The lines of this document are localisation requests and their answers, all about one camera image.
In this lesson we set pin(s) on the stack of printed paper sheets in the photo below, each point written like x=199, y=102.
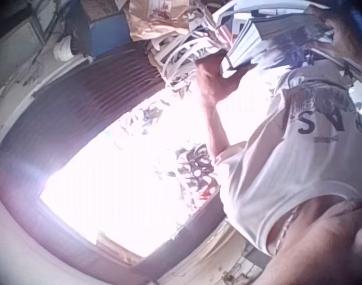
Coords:
x=267, y=38

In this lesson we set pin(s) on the grey window frame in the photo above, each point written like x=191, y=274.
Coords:
x=17, y=35

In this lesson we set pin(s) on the dark ribbed mat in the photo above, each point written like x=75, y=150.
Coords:
x=80, y=98

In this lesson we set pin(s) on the blue box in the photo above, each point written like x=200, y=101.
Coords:
x=109, y=35

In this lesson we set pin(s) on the heap of white paper strips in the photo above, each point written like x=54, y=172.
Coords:
x=181, y=56

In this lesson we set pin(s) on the person's left fingers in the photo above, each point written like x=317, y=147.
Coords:
x=210, y=60

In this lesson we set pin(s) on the printed black and white paper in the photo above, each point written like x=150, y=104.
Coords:
x=142, y=117
x=198, y=172

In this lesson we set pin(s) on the person's left hand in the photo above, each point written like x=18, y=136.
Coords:
x=213, y=83

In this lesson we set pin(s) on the crumpled brown paper bag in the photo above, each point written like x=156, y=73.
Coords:
x=157, y=20

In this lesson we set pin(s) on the brown cardboard box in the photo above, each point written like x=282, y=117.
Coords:
x=105, y=7

